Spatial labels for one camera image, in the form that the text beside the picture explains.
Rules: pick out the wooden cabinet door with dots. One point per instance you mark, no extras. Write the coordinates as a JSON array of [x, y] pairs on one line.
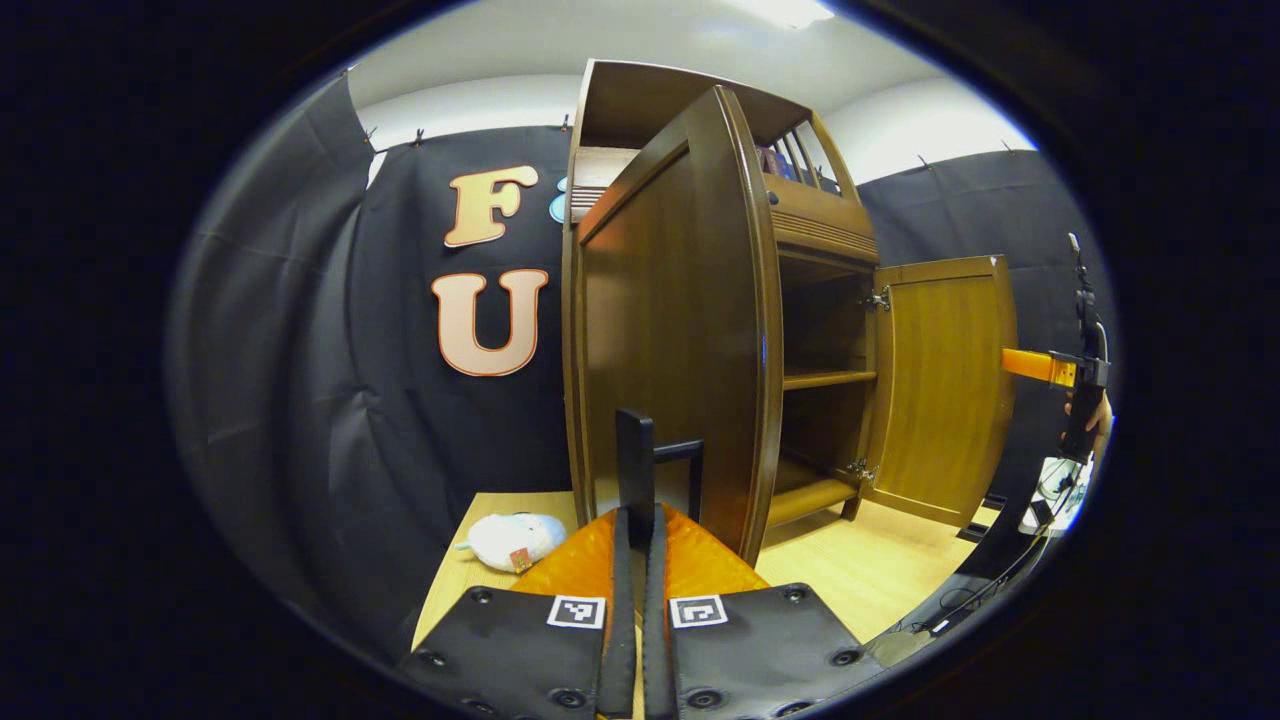
[[670, 330], [945, 390]]

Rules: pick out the metal door hinge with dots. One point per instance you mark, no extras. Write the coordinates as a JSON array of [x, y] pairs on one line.
[[879, 299], [862, 470]]

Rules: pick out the large ceiling light panel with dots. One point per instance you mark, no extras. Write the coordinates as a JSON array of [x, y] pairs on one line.
[[790, 10]]

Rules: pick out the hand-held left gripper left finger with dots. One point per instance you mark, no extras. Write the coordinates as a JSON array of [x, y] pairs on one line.
[[622, 620]]

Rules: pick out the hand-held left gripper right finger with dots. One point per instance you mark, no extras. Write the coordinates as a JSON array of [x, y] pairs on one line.
[[655, 620]]

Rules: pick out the black backdrop cloth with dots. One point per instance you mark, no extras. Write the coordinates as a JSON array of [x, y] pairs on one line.
[[300, 350]]

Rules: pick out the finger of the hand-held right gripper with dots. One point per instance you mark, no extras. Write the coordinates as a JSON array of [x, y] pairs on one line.
[[1035, 365]]

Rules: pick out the blue book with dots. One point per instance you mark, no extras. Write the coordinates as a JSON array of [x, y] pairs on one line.
[[786, 167]]

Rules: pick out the maroon book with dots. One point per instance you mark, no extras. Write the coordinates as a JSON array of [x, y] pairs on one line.
[[768, 160]]

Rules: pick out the wooden double-door shoe cabinet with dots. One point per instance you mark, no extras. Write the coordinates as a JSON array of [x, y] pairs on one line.
[[650, 105]]

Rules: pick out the white plush toy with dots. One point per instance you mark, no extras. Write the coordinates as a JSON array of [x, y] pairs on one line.
[[510, 538]]

